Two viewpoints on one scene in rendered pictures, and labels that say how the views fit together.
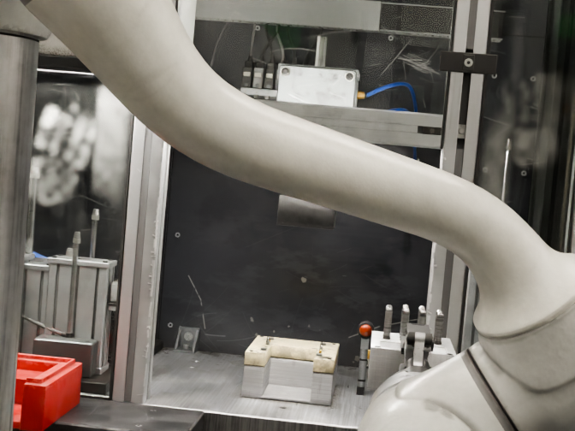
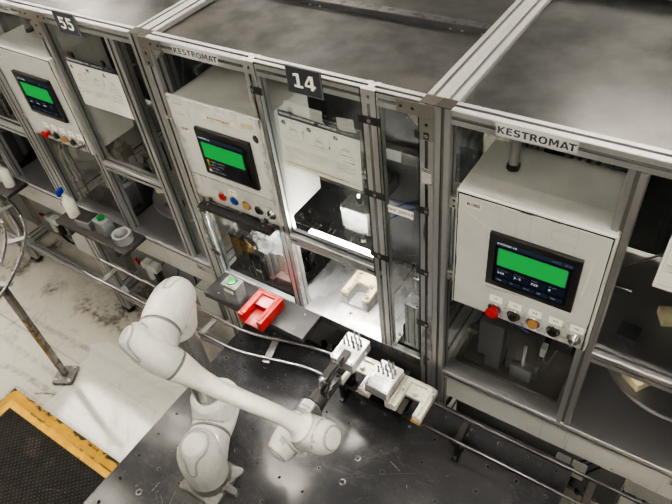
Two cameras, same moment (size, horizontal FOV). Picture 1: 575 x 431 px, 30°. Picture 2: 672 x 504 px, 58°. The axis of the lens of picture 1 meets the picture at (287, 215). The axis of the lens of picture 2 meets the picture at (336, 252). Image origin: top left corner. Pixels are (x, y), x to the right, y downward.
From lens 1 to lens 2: 184 cm
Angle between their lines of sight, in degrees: 51
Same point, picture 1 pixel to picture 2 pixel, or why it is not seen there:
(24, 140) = (195, 353)
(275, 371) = (359, 288)
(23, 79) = (189, 346)
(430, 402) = (282, 436)
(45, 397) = (261, 325)
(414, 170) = (259, 410)
